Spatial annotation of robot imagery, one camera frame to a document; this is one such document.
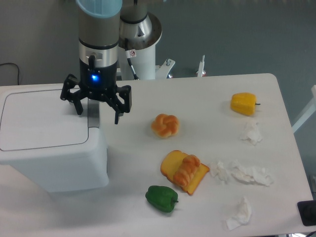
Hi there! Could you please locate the crumpled white tissue large middle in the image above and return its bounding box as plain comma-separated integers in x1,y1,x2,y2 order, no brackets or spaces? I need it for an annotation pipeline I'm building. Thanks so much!
229,160,274,187

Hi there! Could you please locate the white trash can body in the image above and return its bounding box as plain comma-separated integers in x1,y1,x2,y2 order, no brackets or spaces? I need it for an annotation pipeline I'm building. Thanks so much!
0,84,109,192

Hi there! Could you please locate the white pedestal base bracket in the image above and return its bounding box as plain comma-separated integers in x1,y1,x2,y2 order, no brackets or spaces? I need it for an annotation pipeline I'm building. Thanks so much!
155,58,176,79

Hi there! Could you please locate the crumpled white tissue lower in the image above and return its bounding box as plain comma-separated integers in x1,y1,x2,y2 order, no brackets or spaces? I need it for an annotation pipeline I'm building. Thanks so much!
225,196,252,231

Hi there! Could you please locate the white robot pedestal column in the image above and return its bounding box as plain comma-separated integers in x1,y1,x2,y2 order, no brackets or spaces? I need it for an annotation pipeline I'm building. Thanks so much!
118,12,162,80

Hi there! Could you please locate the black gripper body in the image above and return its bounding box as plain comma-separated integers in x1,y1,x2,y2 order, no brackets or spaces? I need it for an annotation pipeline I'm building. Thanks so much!
79,60,118,102

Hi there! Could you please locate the crumpled white tissue upper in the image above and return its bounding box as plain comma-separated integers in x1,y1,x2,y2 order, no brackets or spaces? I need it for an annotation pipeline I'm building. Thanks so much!
239,119,263,146

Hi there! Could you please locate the knotted bread roll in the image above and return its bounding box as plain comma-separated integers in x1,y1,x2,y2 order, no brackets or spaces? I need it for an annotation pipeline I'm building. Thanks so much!
151,114,180,138

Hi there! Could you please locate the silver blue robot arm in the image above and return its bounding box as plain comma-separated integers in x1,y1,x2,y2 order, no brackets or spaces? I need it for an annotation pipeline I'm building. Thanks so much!
60,0,148,124

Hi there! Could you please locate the black floor cable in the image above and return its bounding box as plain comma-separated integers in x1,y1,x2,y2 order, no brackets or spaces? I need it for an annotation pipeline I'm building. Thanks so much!
0,63,20,84

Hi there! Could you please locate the crumpled white tissue small middle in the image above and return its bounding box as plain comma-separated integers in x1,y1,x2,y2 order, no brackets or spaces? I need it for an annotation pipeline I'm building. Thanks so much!
210,161,229,184

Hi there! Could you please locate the white frame leg right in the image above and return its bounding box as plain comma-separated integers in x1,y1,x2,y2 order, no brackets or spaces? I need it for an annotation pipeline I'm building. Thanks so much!
292,85,316,133

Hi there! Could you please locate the braided croissant bread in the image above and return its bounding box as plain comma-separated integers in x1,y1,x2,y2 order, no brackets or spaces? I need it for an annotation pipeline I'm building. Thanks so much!
173,155,200,187

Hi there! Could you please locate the white levelling foot post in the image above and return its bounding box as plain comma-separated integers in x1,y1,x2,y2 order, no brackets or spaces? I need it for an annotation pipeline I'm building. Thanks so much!
197,55,206,77

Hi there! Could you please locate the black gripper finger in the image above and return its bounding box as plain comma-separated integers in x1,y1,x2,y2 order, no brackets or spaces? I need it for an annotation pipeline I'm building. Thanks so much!
60,74,86,115
105,85,132,124

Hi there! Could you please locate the yellow bell pepper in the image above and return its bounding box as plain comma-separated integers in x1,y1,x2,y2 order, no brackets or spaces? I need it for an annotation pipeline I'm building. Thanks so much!
230,92,260,116

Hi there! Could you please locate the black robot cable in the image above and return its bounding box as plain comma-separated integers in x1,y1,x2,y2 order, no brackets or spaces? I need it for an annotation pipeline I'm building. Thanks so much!
124,38,140,80

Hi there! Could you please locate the black device at edge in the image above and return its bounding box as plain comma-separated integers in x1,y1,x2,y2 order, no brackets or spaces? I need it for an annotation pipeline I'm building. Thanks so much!
297,200,316,226

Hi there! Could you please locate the white trash can lid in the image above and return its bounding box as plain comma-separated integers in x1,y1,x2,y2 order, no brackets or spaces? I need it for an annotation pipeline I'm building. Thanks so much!
0,90,88,151

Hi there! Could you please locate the green bell pepper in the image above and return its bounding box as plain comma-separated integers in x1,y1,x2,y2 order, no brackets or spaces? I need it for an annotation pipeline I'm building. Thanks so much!
145,186,178,213

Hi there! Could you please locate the toast bread slice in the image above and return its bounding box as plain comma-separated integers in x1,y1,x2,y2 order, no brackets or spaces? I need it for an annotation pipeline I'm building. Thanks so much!
160,150,210,196

